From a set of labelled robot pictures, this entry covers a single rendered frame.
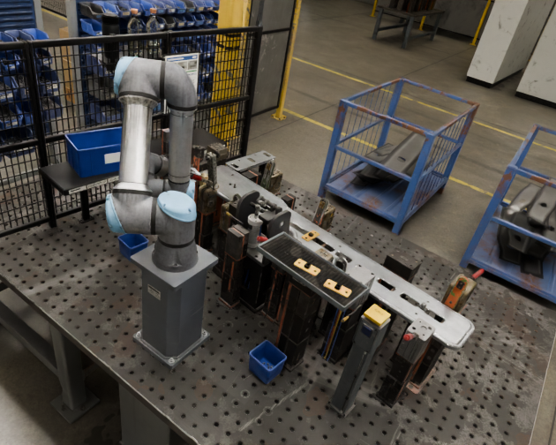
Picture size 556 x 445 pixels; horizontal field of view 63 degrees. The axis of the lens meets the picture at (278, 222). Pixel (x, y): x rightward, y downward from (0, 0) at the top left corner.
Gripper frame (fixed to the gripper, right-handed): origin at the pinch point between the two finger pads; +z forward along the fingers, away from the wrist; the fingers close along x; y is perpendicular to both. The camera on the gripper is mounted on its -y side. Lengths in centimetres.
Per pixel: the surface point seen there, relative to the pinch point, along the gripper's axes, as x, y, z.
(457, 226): 44, 46, 294
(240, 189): 1.8, 3.1, 29.1
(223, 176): 2.6, -10.4, 30.6
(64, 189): -29, -33, -28
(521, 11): 420, -118, 670
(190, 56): 46, -55, 19
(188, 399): -61, 59, -18
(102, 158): -12.9, -36.2, -15.7
